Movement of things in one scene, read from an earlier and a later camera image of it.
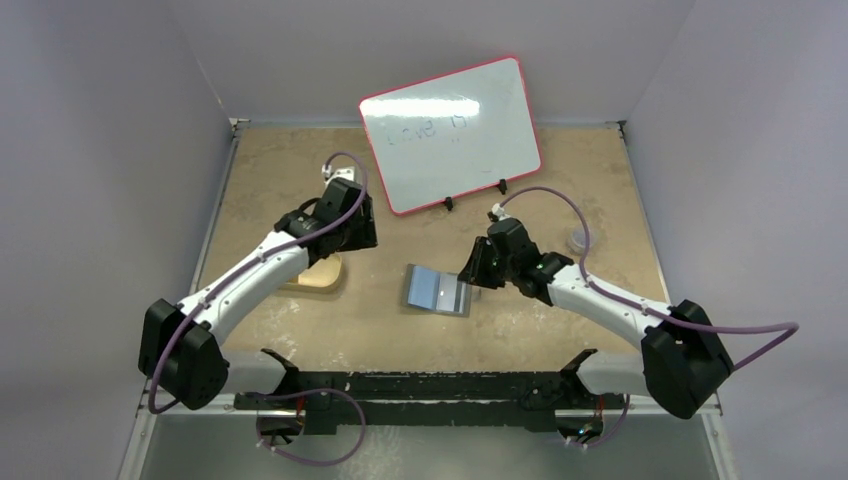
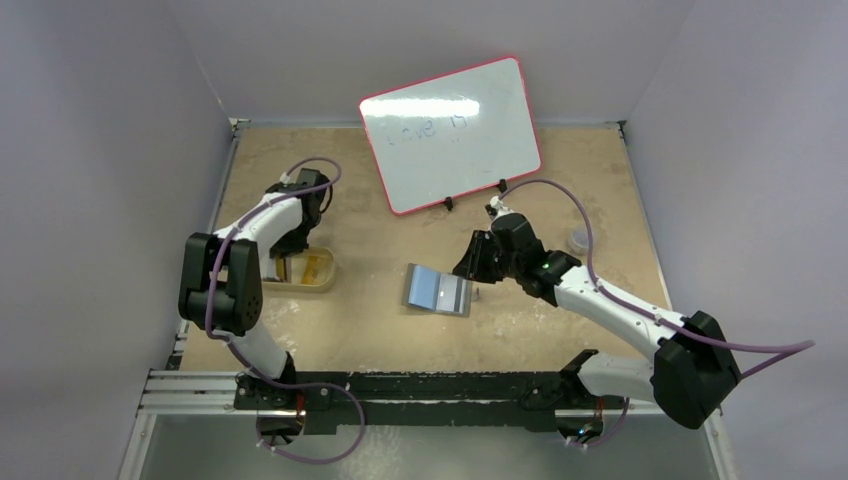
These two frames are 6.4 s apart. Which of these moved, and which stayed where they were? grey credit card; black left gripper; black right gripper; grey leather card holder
Moved: black left gripper
Stayed: black right gripper; grey credit card; grey leather card holder
